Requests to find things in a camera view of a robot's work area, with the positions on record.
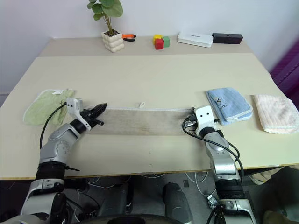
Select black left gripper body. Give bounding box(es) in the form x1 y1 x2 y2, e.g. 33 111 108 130
80 108 97 128

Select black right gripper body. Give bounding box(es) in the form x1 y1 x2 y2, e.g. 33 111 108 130
182 113 198 135

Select grey towel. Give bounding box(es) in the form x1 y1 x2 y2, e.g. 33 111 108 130
97 101 195 136

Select blue towel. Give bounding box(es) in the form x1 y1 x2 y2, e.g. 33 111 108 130
205 87 254 127

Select green towel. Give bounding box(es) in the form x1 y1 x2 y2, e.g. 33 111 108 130
22 88 76 126

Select pale pink towel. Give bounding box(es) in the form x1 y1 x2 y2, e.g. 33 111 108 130
253 93 299 136

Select white bubbly plant pot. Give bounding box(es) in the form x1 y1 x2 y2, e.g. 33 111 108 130
100 30 125 54

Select white flat box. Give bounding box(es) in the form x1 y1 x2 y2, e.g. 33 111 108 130
177 31 214 49

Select black long box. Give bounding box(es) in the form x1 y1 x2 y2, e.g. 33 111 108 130
212 33 243 45

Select dark rounded shape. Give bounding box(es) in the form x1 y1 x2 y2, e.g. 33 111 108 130
162 183 193 224

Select green leafy plant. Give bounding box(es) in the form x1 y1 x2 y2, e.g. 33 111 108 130
87 0 124 35

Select purple ribbed object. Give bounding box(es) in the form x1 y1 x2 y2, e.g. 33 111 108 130
268 39 299 99

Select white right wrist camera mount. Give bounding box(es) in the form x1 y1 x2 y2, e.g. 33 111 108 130
194 105 215 132

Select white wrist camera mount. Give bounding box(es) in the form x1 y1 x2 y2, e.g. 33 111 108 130
66 98 91 129
194 105 215 132

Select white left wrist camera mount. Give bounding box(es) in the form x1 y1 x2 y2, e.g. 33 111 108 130
66 98 91 129

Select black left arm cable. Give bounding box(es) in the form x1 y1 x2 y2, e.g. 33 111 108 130
39 103 69 150

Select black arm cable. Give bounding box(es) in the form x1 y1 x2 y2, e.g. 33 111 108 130
39 103 69 150
182 118 245 185

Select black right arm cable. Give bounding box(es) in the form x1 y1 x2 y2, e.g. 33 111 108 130
182 118 245 185

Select white floor cable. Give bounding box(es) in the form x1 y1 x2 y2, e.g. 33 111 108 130
185 171 217 196

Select orange-handled pliers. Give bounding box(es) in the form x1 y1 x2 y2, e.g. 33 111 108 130
121 33 137 42

